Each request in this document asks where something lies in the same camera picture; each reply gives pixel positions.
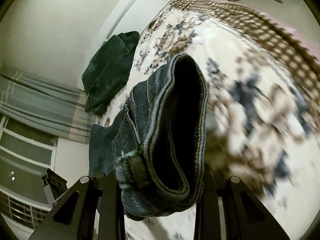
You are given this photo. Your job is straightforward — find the dark blue denim pants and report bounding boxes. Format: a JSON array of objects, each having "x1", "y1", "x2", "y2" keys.
[{"x1": 89, "y1": 54, "x2": 208, "y2": 220}]

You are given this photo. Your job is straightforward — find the white framed window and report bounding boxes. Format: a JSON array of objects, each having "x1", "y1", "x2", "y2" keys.
[{"x1": 1, "y1": 115, "x2": 58, "y2": 229}]

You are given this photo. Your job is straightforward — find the grey striped curtain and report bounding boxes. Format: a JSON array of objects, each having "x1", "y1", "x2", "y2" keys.
[{"x1": 1, "y1": 68, "x2": 95, "y2": 144}]

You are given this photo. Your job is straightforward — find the white floral bed blanket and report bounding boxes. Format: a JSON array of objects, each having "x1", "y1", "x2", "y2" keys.
[{"x1": 95, "y1": 4, "x2": 319, "y2": 239}]

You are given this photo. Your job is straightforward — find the dark green folded garment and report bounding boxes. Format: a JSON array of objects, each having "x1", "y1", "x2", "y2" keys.
[{"x1": 81, "y1": 31, "x2": 140, "y2": 116}]

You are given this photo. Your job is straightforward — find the brown checkered blanket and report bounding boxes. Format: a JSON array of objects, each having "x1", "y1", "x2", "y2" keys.
[{"x1": 171, "y1": 0, "x2": 319, "y2": 95}]

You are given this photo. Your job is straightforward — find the white wardrobe door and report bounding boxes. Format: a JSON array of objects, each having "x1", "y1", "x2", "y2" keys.
[{"x1": 84, "y1": 0, "x2": 171, "y2": 64}]

